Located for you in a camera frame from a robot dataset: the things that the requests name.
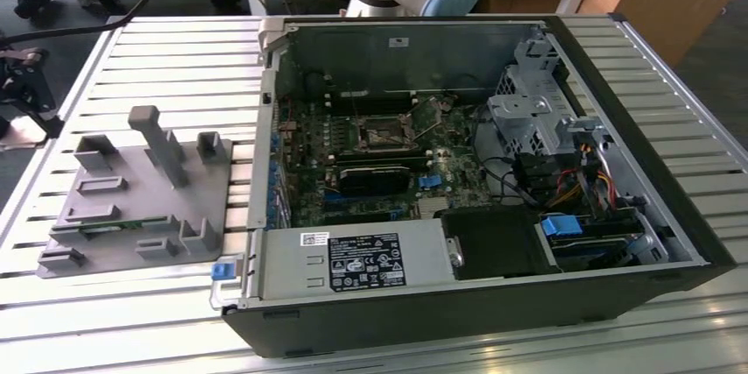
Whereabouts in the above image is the CPU socket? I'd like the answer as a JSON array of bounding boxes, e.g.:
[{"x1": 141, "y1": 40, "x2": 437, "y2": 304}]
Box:
[{"x1": 354, "y1": 116, "x2": 421, "y2": 152}]

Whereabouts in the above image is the grey parts rack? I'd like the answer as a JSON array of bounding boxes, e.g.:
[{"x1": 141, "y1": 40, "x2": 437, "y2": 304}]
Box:
[{"x1": 34, "y1": 105, "x2": 234, "y2": 279}]

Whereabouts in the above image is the green RAM stick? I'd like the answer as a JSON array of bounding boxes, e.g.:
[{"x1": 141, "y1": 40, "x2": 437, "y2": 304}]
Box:
[{"x1": 78, "y1": 215, "x2": 174, "y2": 233}]

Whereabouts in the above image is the blue case latch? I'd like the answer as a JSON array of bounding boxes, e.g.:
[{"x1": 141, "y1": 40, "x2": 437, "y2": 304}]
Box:
[{"x1": 210, "y1": 262, "x2": 241, "y2": 282}]

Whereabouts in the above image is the grey power supply unit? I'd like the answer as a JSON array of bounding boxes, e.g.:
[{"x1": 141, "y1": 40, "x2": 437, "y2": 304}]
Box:
[{"x1": 250, "y1": 219, "x2": 462, "y2": 300}]

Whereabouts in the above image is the black RAM stick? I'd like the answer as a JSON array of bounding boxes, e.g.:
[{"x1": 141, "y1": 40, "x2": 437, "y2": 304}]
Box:
[
  {"x1": 333, "y1": 150, "x2": 425, "y2": 161},
  {"x1": 335, "y1": 157, "x2": 429, "y2": 169}
]

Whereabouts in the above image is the black graphics card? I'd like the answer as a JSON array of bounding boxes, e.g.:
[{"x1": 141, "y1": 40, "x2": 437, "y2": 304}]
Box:
[{"x1": 335, "y1": 164, "x2": 411, "y2": 198}]

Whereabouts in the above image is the metal socket cover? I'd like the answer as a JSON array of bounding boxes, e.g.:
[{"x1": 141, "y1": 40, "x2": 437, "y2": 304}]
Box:
[{"x1": 410, "y1": 95, "x2": 455, "y2": 129}]

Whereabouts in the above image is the metal locking lever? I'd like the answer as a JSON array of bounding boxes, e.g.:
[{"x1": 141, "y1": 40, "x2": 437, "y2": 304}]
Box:
[{"x1": 414, "y1": 113, "x2": 459, "y2": 144}]

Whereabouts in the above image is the silver chipset heatsink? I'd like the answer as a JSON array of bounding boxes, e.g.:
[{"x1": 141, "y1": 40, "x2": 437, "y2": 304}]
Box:
[{"x1": 414, "y1": 197, "x2": 449, "y2": 218}]

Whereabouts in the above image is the green motherboard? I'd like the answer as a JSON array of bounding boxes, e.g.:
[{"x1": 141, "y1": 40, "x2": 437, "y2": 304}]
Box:
[{"x1": 270, "y1": 93, "x2": 497, "y2": 226}]

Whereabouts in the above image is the silver drive cage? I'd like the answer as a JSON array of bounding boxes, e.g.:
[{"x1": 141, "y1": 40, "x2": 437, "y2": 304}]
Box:
[{"x1": 487, "y1": 39, "x2": 614, "y2": 160}]

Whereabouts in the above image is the black open PC case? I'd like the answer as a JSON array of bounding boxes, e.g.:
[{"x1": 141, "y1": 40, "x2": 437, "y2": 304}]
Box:
[{"x1": 206, "y1": 12, "x2": 738, "y2": 360}]

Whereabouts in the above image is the black plastic shroud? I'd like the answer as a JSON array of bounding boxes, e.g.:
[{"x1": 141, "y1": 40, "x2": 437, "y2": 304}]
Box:
[{"x1": 439, "y1": 207, "x2": 553, "y2": 281}]

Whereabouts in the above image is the blue disk carrier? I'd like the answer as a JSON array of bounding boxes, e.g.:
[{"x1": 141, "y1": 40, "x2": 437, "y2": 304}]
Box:
[{"x1": 539, "y1": 214, "x2": 583, "y2": 239}]

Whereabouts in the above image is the red yellow wire bundle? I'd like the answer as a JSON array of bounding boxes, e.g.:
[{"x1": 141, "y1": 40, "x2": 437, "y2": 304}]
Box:
[{"x1": 547, "y1": 141, "x2": 619, "y2": 208}]

